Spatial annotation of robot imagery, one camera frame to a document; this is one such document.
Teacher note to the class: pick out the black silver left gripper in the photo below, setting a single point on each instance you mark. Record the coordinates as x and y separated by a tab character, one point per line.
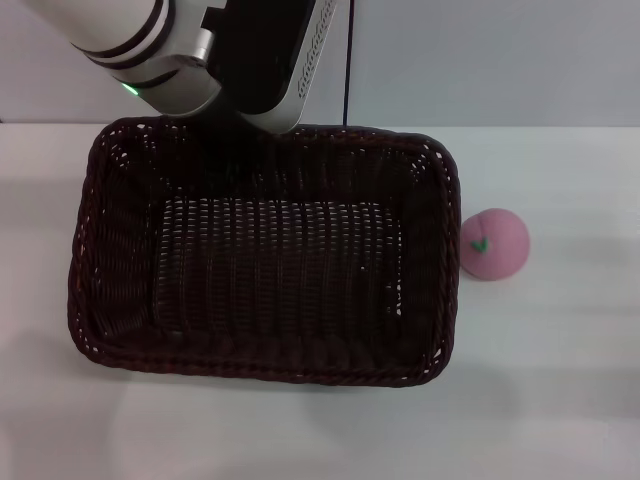
260	55

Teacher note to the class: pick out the dark brown woven basket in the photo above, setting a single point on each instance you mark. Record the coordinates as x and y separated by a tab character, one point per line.
280	280

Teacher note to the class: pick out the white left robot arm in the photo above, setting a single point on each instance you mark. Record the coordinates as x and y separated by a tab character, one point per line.
135	35

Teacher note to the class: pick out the pink toy peach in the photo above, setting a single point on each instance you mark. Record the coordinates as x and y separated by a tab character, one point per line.
500	255

